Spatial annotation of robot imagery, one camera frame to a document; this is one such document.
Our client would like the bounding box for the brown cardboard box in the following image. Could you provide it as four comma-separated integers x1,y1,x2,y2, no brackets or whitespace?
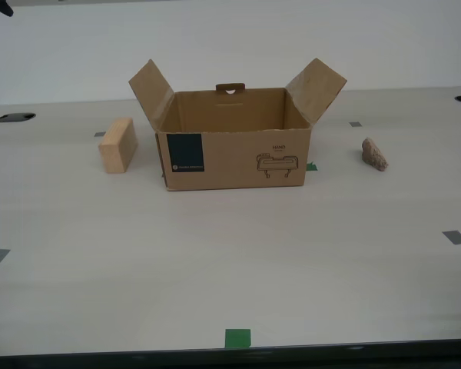
128,57,348,192

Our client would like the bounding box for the speckled pinkish rock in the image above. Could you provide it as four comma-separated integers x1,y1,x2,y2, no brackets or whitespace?
360,137,390,172

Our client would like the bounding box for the light wooden block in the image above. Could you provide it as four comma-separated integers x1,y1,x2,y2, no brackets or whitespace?
98,117,139,175

